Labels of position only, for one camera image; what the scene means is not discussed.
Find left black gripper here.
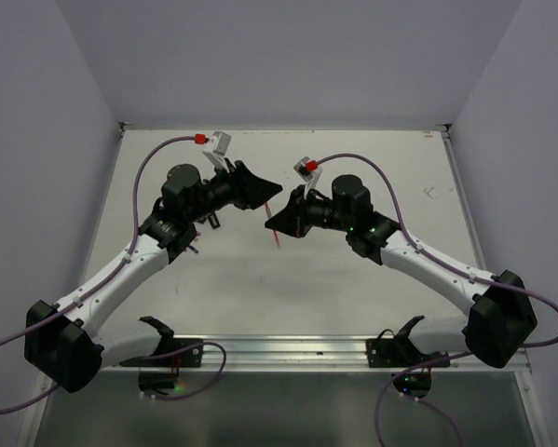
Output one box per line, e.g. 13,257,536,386
185,157,281,223

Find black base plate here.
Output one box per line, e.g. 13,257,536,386
120,337,203,368
365,338,450,368

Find pink translucent highlighter pen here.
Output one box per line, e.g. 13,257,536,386
264,202,282,248

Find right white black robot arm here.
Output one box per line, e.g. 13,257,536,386
265,174,537,369

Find black blue highlighter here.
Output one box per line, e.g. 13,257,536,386
208,214,221,229

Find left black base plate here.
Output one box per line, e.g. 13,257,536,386
120,337,203,368

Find aluminium mounting rail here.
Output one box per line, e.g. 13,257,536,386
39,332,531,373

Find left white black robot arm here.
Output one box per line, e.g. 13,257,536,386
24,161,282,393

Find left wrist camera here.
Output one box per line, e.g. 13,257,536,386
203,131,232,170

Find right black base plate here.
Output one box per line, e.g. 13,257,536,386
365,338,450,368

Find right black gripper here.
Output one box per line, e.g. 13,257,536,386
265,183,353,237

